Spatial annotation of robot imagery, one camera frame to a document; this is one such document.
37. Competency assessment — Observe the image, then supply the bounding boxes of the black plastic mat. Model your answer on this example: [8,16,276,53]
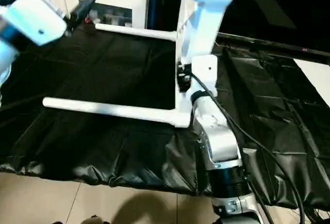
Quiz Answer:
[0,20,330,211]

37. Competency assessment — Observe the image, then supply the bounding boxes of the white flat board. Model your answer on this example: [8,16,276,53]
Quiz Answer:
[293,58,330,101]

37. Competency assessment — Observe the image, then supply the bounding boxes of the white plastic table top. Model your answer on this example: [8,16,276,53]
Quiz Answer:
[174,0,241,130]

